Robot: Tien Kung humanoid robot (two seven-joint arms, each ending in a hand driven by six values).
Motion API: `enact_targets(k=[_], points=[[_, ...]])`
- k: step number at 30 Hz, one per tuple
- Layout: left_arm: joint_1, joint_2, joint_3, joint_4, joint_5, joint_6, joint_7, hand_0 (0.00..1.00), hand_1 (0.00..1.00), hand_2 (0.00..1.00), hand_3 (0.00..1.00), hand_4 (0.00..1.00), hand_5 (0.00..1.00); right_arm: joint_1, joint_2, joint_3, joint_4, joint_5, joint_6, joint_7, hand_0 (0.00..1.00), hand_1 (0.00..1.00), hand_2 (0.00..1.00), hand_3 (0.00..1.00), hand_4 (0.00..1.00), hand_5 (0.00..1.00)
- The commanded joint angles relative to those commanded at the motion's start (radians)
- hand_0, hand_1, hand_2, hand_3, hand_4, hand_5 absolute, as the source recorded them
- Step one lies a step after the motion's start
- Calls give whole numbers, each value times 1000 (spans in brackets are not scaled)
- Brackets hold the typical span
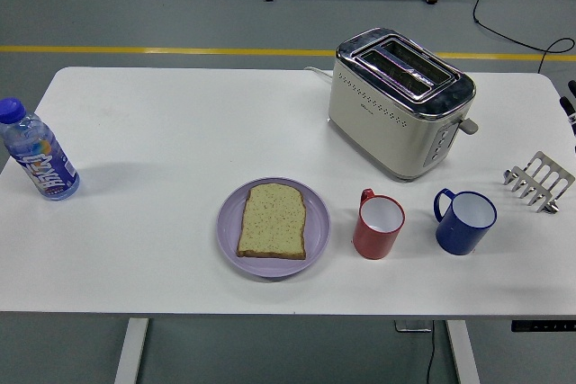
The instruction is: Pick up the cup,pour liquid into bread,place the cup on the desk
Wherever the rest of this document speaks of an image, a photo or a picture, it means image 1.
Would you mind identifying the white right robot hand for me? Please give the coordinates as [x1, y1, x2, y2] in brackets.
[559, 80, 576, 154]

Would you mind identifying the blue enamel cup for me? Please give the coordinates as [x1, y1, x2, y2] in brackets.
[433, 188, 499, 255]

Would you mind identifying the red enamel cup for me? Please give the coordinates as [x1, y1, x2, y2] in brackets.
[352, 187, 406, 261]

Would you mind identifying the slice of bread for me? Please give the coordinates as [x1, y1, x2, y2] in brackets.
[237, 183, 308, 262]

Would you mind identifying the silver metal toast rack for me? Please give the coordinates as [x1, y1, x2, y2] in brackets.
[502, 150, 576, 214]

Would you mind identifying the cream and chrome toaster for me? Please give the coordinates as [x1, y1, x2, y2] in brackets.
[327, 27, 480, 183]

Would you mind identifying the black table control panel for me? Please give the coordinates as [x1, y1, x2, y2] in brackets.
[511, 320, 576, 333]

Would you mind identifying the white table leg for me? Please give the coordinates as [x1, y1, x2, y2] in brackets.
[113, 317, 149, 384]
[445, 319, 482, 384]

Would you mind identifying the purple round plate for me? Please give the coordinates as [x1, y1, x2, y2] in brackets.
[216, 176, 332, 279]

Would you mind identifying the plastic drink bottle blue cap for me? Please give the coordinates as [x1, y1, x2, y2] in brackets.
[0, 96, 81, 201]

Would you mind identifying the white toaster cord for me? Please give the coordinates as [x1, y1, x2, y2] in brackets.
[304, 66, 335, 86]

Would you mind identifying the grey under-table bracket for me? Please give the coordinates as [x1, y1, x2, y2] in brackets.
[394, 320, 433, 334]

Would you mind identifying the thin black hanging cable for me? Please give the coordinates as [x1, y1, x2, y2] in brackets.
[425, 329, 437, 384]

